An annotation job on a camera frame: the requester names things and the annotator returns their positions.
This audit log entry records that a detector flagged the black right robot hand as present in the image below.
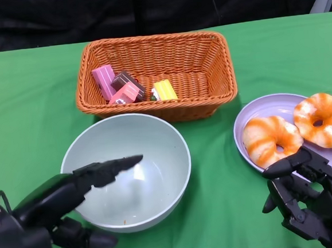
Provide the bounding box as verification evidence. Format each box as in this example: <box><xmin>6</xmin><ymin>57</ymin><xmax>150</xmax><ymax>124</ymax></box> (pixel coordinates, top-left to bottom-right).
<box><xmin>257</xmin><ymin>144</ymin><xmax>332</xmax><ymax>248</ymax></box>

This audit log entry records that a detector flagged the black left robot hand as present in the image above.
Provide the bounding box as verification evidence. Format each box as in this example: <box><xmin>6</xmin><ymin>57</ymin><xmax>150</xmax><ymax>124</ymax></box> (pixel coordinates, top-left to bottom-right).
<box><xmin>7</xmin><ymin>153</ymin><xmax>151</xmax><ymax>248</ymax></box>

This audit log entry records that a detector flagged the striped crescent toy bread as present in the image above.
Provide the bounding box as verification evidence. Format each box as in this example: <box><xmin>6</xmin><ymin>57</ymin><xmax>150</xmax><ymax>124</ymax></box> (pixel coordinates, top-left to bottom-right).
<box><xmin>241</xmin><ymin>113</ymin><xmax>306</xmax><ymax>171</ymax></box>

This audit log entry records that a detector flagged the pale grey-green bowl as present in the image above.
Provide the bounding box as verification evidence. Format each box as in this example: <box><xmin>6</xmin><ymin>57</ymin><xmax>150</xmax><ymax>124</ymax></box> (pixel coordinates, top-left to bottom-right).
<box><xmin>56</xmin><ymin>108</ymin><xmax>197</xmax><ymax>238</ymax></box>

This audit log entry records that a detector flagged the magenta striped toy cake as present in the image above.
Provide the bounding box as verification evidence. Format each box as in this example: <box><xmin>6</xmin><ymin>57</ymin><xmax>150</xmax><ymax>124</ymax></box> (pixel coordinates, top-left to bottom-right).
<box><xmin>91</xmin><ymin>64</ymin><xmax>118</xmax><ymax>101</ymax></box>

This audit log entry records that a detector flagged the lilac plate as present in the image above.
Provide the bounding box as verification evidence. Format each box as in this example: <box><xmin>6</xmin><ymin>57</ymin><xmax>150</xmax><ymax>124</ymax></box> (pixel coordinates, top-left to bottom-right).
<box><xmin>229</xmin><ymin>89</ymin><xmax>332</xmax><ymax>179</ymax></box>

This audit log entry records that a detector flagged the light pink cherry cake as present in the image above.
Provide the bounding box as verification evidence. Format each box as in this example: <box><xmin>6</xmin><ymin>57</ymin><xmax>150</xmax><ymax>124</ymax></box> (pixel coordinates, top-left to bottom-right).
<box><xmin>107</xmin><ymin>82</ymin><xmax>142</xmax><ymax>105</ymax></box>

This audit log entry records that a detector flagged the chocolate toy cake slice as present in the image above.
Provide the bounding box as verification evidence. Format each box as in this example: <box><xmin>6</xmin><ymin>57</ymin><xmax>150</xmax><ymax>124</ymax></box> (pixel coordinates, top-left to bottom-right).
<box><xmin>109</xmin><ymin>68</ymin><xmax>147</xmax><ymax>105</ymax></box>

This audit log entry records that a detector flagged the yellow toy cake slice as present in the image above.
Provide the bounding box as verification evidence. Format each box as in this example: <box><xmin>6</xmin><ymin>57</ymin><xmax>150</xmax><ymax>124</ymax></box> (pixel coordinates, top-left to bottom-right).
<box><xmin>150</xmin><ymin>78</ymin><xmax>178</xmax><ymax>102</ymax></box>

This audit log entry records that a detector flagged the orange wicker basket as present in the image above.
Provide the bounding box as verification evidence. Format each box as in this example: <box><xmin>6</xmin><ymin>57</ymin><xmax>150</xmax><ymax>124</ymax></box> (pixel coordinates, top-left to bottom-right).
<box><xmin>71</xmin><ymin>28</ymin><xmax>240</xmax><ymax>130</ymax></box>

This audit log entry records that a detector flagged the green tablecloth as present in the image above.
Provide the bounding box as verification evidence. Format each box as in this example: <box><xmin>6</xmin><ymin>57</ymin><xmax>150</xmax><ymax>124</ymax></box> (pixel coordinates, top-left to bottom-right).
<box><xmin>0</xmin><ymin>11</ymin><xmax>332</xmax><ymax>248</ymax></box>

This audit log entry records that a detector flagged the black backdrop curtain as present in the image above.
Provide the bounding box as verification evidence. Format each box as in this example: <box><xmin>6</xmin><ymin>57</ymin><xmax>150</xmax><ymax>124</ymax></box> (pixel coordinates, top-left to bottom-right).
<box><xmin>0</xmin><ymin>0</ymin><xmax>329</xmax><ymax>54</ymax></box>

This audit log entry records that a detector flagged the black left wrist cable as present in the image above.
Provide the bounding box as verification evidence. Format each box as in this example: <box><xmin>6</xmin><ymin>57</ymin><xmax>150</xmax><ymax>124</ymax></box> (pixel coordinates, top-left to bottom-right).
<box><xmin>0</xmin><ymin>189</ymin><xmax>14</xmax><ymax>218</ymax></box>

